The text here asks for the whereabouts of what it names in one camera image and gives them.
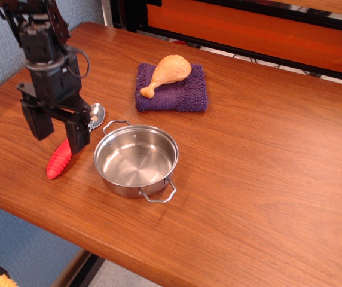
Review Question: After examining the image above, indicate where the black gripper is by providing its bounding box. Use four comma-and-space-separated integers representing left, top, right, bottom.
17, 53, 91, 154

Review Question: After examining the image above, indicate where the red handled metal spoon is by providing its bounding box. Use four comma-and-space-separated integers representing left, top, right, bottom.
46, 103, 105, 179

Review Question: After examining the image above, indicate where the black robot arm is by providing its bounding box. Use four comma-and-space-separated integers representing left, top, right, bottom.
0, 1, 92, 154

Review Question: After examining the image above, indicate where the stainless steel pot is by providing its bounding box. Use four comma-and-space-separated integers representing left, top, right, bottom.
94, 120, 179, 203

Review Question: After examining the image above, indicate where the plastic chicken drumstick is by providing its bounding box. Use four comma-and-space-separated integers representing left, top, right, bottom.
139, 54, 192, 99

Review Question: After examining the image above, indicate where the purple folded towel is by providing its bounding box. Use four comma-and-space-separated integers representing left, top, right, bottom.
135, 63, 209, 112

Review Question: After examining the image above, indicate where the orange object at corner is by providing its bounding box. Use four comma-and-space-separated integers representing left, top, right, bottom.
0, 275, 17, 287

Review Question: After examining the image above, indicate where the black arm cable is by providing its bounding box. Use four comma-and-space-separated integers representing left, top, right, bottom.
66, 46, 91, 80

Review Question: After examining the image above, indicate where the orange panel black frame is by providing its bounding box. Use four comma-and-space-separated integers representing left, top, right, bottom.
110, 1, 342, 80

